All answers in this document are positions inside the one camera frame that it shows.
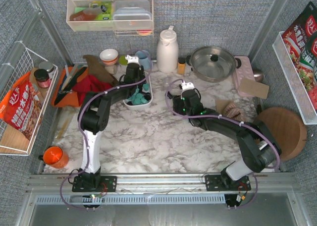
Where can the white handle knife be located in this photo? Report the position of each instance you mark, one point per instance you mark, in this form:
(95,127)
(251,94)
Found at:
(68,78)

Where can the steel lid jar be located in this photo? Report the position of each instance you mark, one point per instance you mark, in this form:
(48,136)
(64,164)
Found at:
(46,65)

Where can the white thermos jug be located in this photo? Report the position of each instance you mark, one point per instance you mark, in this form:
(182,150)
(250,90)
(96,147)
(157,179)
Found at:
(167,51)

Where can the steel pot with lid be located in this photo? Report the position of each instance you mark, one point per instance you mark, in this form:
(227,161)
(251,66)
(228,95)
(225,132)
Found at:
(213,64)

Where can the glass spice jar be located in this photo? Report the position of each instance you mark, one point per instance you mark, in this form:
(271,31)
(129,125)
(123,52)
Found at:
(111,69)

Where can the black kitchen knife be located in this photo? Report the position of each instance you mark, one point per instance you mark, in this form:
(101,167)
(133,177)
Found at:
(70,84)

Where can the clear wall shelf bin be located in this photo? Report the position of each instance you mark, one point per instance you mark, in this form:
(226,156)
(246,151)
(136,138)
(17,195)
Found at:
(81,18)

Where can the orange striped white bowl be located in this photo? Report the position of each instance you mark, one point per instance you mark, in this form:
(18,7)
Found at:
(109,56)

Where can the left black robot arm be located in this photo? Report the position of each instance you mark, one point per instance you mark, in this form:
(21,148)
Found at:
(94,114)

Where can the cardboard piece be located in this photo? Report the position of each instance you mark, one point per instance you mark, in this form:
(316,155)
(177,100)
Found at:
(254,88)

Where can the teal capsule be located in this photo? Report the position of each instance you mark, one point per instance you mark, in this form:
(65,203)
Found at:
(146,87)
(144,101)
(139,96)
(136,102)

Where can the round wooden board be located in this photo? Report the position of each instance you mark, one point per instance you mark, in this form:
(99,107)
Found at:
(288,130)

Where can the red cloth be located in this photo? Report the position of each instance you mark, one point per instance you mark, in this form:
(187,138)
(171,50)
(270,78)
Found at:
(89,84)

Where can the clear plastic food containers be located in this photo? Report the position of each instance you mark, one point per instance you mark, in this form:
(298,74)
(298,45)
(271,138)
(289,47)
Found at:
(132,14)

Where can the orange tray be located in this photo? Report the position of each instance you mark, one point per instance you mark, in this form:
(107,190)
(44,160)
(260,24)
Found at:
(71,98)

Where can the orange cup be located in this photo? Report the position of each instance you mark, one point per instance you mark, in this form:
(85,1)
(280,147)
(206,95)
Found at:
(55,157)

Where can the orange seasoning packet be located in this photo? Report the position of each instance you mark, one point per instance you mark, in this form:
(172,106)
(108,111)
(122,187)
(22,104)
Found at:
(19,108)

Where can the white mesh basket right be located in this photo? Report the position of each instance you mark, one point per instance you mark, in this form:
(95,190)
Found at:
(301,97)

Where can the light blue mug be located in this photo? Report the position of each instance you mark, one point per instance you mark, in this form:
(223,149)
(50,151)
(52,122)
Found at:
(144,59)

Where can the pink tray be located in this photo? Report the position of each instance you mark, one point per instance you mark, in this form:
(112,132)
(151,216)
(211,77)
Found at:
(243,71)

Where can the tan felt pad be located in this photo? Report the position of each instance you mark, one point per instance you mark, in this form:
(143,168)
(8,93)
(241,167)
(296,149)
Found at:
(221,105)

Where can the white storage basket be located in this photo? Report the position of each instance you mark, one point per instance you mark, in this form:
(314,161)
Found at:
(138,89)

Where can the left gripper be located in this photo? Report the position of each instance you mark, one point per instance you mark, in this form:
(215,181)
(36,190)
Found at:
(135,71)

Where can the green lid sugar jar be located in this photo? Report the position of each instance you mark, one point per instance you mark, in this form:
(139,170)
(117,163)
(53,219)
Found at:
(122,60)

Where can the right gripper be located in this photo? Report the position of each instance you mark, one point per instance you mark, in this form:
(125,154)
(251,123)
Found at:
(189,97)

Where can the brown cloth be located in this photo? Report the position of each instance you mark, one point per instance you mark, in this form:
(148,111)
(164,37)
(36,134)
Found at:
(96,69)

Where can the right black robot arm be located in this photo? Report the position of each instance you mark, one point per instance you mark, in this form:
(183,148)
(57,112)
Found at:
(257,145)

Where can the red seasoning packet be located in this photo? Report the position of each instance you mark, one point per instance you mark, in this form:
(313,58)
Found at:
(300,40)

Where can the green label bottle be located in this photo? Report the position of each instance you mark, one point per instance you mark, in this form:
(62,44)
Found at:
(107,9)

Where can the red lid jar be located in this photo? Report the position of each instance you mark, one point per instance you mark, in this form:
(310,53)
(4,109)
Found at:
(42,78)

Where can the yellow spice jar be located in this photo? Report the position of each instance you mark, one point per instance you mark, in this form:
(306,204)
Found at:
(181,65)

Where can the white wire basket left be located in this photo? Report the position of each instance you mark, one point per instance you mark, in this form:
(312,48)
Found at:
(13,142)

